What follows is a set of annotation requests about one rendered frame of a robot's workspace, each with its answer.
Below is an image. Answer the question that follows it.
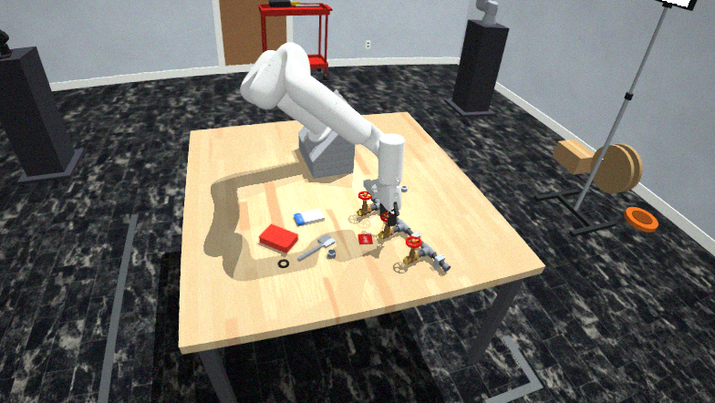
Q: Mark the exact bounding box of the red square tag on chain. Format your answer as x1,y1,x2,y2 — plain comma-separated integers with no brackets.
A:
358,233,378,244

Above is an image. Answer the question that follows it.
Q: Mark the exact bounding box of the red rectangular block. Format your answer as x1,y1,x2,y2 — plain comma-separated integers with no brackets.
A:
259,224,298,253

